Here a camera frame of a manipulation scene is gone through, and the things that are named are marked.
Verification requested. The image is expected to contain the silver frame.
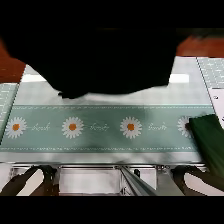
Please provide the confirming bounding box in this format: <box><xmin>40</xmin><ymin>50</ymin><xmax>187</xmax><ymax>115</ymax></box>
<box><xmin>0</xmin><ymin>162</ymin><xmax>224</xmax><ymax>197</ymax></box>

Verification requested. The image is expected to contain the black garment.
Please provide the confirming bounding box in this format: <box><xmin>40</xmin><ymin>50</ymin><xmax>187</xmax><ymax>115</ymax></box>
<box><xmin>0</xmin><ymin>27</ymin><xmax>184</xmax><ymax>100</ymax></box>

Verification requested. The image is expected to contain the dark green garment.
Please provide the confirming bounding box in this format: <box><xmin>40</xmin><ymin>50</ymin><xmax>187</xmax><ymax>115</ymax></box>
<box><xmin>188</xmin><ymin>113</ymin><xmax>224</xmax><ymax>178</ymax></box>

